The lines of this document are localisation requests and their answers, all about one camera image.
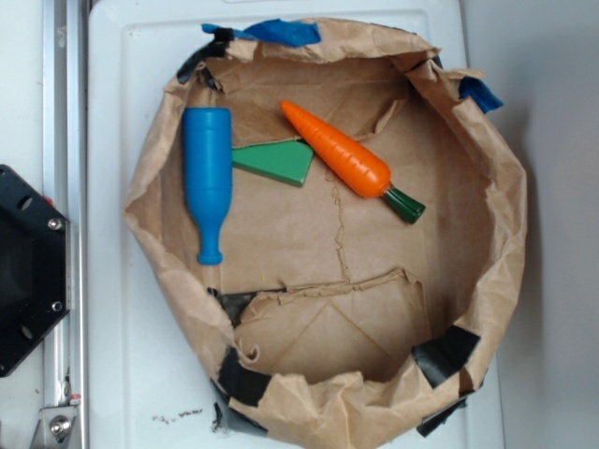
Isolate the green wooden wedge block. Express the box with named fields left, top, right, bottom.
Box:
left=233, top=141, right=314, bottom=187

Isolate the blue toy bottle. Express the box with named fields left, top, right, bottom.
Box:
left=183, top=108, right=233, bottom=266

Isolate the orange toy carrot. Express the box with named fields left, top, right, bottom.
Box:
left=280, top=100, right=426, bottom=225

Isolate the aluminium extrusion rail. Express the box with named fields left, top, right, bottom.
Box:
left=42, top=1, right=93, bottom=448

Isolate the metal corner bracket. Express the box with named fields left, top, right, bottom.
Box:
left=29, top=405, right=82, bottom=449

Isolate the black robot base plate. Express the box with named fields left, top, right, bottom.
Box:
left=1, top=165, right=68, bottom=378

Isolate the brown paper bag bin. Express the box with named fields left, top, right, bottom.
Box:
left=124, top=19, right=527, bottom=448

